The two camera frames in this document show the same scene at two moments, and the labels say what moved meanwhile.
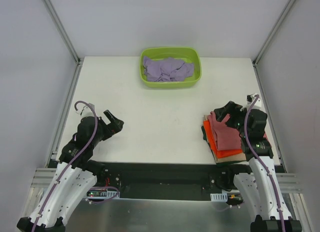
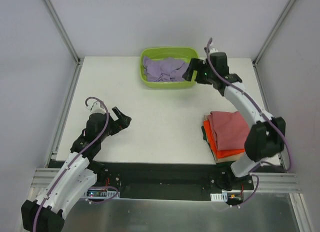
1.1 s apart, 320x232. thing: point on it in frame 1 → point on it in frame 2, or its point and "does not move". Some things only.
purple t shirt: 171,69 does not move
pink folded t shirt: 226,137 does not move
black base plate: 167,180 does not move
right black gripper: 229,114 → 198,70
